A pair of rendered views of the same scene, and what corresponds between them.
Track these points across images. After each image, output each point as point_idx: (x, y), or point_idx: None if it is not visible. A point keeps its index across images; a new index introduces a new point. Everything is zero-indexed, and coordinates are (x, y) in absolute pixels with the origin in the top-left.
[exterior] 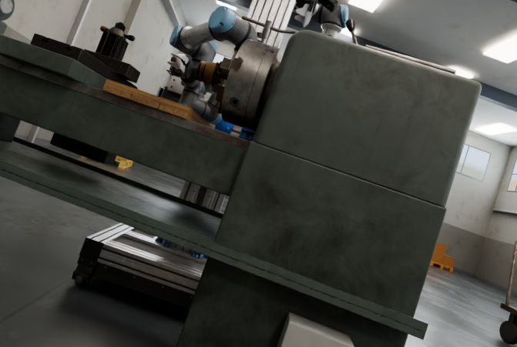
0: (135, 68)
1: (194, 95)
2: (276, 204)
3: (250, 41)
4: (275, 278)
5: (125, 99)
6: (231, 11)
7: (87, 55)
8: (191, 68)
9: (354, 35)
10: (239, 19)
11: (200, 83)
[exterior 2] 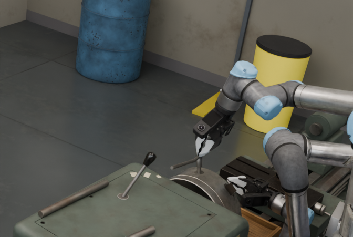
0: (273, 188)
1: (284, 226)
2: None
3: (186, 169)
4: None
5: None
6: (270, 133)
7: (226, 172)
8: (255, 193)
9: (140, 168)
10: (269, 142)
11: (286, 213)
